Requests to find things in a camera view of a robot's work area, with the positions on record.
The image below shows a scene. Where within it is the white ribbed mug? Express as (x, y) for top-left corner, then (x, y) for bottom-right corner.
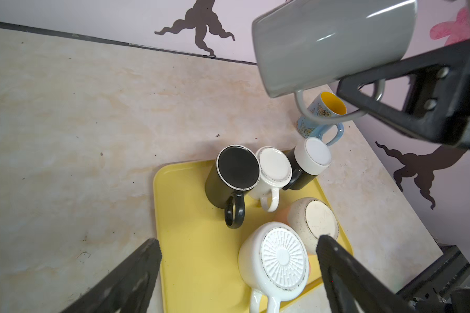
(238, 222), (309, 312)

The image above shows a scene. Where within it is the orange speckled mug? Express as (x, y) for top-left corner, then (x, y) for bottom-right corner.
(273, 197), (339, 255)

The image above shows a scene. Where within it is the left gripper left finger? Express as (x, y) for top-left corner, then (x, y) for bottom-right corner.
(63, 238), (162, 312)

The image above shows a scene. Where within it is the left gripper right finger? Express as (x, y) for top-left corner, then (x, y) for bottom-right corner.
(316, 236), (415, 312)

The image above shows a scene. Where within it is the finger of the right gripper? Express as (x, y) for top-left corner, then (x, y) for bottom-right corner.
(337, 39), (470, 149)

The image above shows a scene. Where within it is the yellow plastic tray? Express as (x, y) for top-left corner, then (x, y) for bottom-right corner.
(153, 150), (354, 313)

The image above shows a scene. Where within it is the black and white mug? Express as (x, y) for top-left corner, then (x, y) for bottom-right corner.
(283, 137), (332, 190)

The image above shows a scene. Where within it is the black base frame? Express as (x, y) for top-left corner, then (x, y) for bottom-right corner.
(397, 246), (470, 312)

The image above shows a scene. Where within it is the blue butterfly mug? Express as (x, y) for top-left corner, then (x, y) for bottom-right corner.
(296, 92), (347, 146)

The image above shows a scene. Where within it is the grey mug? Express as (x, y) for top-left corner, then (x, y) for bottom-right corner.
(251, 1), (417, 125)

